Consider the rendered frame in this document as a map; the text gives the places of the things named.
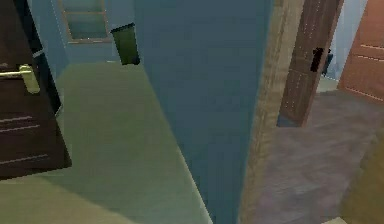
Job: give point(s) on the orange brown room door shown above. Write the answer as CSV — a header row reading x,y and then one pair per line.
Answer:
x,y
365,53

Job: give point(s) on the brown studded room door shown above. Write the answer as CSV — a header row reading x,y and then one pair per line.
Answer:
x,y
306,60

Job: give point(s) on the green bin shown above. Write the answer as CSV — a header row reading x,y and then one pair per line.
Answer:
x,y
126,45

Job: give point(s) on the dark brown room door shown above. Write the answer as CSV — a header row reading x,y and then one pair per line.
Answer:
x,y
23,133

